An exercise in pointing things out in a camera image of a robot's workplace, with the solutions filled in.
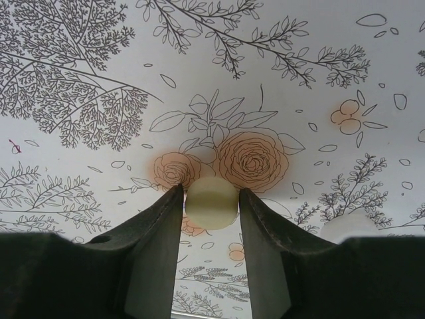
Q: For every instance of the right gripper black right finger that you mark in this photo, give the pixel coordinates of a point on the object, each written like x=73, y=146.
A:
x=332, y=282

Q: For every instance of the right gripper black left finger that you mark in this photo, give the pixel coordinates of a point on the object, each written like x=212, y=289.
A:
x=99, y=279

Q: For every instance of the cream bottle cap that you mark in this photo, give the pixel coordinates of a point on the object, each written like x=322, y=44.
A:
x=212, y=202

